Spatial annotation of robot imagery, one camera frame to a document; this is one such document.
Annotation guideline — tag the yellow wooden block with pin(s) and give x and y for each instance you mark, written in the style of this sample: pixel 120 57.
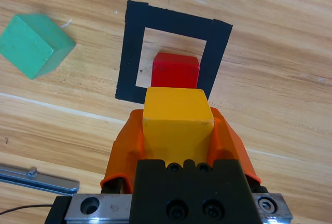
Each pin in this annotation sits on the yellow wooden block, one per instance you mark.
pixel 176 120

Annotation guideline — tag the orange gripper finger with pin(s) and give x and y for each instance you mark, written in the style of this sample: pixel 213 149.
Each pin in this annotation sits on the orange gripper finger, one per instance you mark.
pixel 230 143
pixel 124 151

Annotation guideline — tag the red wooden block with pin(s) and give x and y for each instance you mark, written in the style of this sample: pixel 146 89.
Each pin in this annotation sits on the red wooden block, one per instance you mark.
pixel 173 71

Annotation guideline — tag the black tape square outline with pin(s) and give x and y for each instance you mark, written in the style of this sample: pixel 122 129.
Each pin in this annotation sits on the black tape square outline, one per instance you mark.
pixel 132 53

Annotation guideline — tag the green wooden block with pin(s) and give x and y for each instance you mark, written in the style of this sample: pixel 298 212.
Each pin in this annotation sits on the green wooden block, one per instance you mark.
pixel 28 47

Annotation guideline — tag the grey aluminium rail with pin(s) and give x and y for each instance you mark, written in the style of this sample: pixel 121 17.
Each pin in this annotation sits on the grey aluminium rail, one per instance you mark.
pixel 39 180

